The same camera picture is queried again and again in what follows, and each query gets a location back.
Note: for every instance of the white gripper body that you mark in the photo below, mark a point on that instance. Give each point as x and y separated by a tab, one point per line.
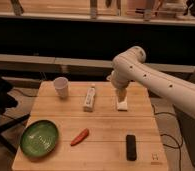
121	94

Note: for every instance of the wooden table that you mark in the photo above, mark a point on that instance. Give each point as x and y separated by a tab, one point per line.
104	149

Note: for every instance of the white paper cup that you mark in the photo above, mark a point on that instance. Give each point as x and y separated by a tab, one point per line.
61	86

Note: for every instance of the green ceramic bowl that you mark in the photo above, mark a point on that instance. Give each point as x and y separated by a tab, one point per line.
39	139

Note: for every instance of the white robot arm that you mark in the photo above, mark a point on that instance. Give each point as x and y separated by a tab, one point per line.
129	66

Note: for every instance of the white bottle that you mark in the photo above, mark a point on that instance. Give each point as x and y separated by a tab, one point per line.
89	99

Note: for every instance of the white folded cloth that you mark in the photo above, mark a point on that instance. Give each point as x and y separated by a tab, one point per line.
121	104

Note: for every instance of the black office chair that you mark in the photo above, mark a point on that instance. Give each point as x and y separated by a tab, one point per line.
7	101

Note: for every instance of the black rectangular remote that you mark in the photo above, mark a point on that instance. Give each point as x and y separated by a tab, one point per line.
131	147

